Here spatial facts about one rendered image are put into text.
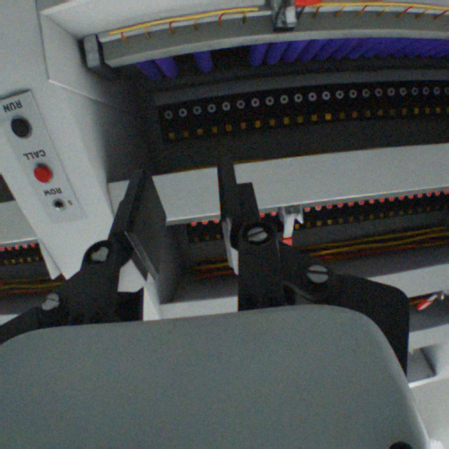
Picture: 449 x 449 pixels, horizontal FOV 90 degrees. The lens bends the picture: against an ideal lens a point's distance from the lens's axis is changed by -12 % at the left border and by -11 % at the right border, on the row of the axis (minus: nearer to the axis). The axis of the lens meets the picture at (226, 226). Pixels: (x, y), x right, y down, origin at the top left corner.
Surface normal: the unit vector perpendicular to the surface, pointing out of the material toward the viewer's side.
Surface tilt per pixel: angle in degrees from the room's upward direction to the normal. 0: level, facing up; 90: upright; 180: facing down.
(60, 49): 90
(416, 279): 109
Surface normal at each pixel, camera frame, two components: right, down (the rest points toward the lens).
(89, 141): 0.99, -0.13
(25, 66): 0.04, 0.57
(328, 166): 0.00, 0.27
